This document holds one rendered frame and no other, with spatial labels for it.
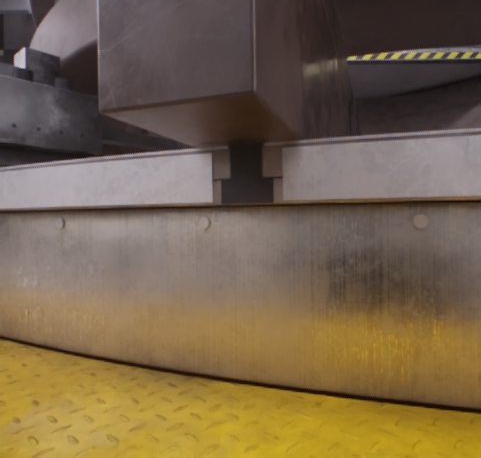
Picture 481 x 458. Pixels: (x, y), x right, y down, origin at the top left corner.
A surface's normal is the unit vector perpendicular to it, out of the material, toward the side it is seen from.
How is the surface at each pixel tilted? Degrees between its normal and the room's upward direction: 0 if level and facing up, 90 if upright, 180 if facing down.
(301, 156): 90
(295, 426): 0
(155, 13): 90
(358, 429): 0
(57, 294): 90
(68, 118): 90
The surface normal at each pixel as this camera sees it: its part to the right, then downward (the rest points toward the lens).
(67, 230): -0.44, 0.01
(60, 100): 0.74, 0.00
